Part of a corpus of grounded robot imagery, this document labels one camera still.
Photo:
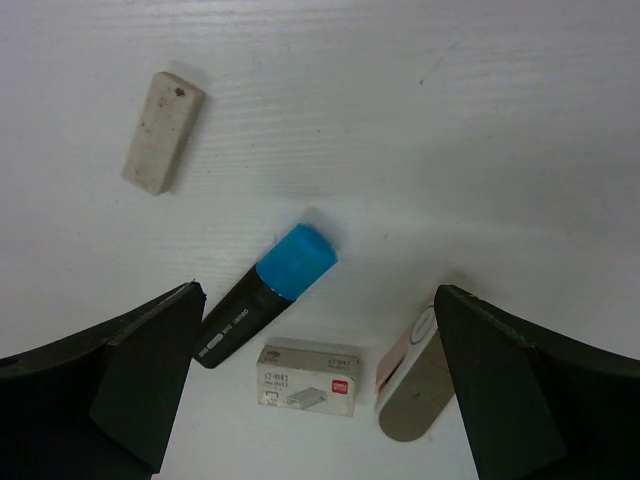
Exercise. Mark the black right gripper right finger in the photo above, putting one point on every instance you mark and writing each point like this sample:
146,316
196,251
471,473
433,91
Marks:
537,404

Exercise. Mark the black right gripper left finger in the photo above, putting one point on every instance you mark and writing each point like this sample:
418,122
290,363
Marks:
101,403

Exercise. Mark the white eraser red print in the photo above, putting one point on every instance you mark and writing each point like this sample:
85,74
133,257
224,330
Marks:
307,380

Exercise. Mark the black blue-capped highlighter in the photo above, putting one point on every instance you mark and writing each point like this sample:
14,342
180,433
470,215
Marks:
265,291

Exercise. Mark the white rectangular eraser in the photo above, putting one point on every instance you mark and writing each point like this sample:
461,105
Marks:
170,111

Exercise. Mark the red white sleeved eraser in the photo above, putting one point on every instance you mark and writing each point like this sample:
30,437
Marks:
413,384

